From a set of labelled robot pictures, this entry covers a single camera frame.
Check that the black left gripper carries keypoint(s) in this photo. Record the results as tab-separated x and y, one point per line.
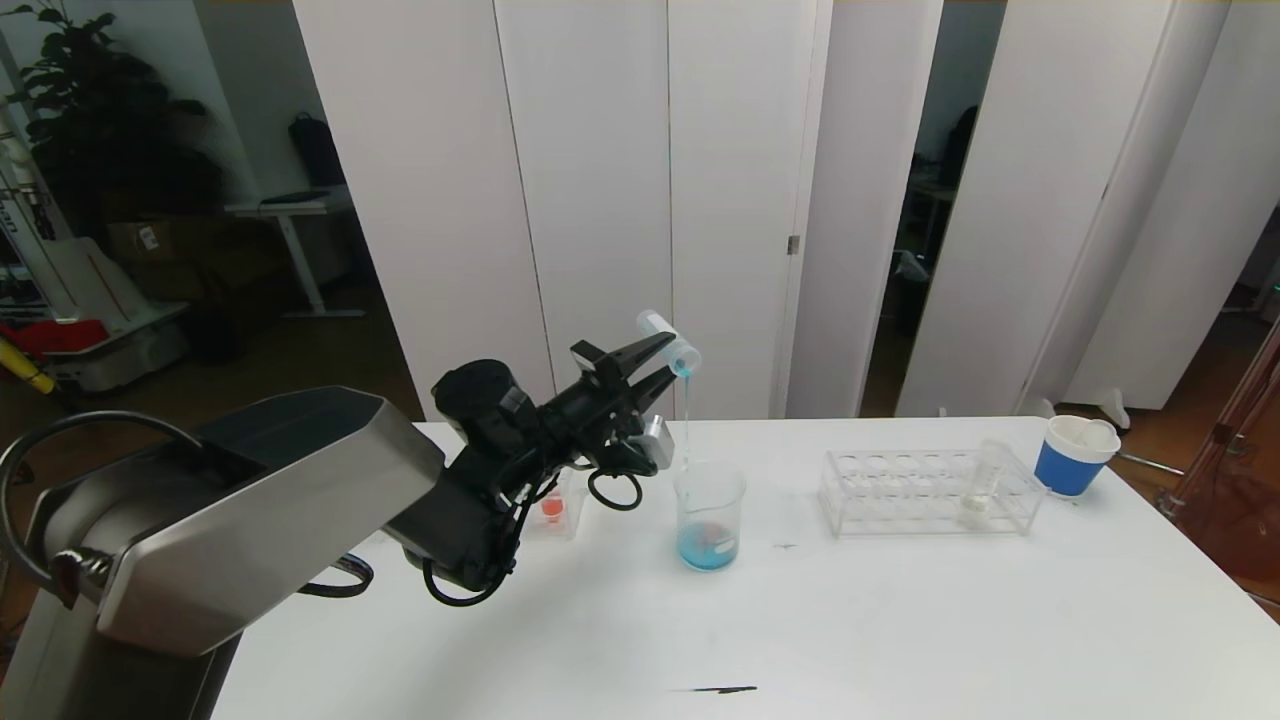
603	376

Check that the blue pigment test tube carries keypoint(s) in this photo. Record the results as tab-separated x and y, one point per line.
665	330

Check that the red pigment test tube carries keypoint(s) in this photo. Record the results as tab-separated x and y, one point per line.
1095	435
551	508

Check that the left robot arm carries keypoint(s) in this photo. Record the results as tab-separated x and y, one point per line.
250	520

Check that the clear plastic test tube rack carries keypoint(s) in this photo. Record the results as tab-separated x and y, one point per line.
572	520
920	500

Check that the clear plastic beaker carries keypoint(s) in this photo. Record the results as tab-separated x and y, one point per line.
710	550

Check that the white pigment test tube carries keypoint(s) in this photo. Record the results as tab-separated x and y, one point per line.
975	505

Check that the white folding partition screen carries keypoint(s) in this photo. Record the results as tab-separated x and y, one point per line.
600	200
1050	200

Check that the black office chair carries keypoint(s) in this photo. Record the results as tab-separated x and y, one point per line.
962	150

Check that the white standing desk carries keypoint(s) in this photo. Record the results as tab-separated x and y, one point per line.
290	210

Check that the black backpack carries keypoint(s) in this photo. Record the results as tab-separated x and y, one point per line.
315	150

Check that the white blue paper cup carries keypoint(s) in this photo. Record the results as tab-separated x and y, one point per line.
1065	470

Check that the white screen foot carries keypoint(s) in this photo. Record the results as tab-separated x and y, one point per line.
1112	408

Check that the brown cardboard box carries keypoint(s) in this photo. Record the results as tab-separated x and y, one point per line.
175	250

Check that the white mobile machine base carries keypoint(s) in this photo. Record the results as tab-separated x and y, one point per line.
90	290

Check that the red plastic item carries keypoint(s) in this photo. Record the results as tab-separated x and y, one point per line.
50	335

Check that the dark green potted plant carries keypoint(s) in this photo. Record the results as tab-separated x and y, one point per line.
100	120

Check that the yellow black tool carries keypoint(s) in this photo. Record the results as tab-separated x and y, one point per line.
25	370

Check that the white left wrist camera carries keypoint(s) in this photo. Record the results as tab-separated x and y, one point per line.
657	445

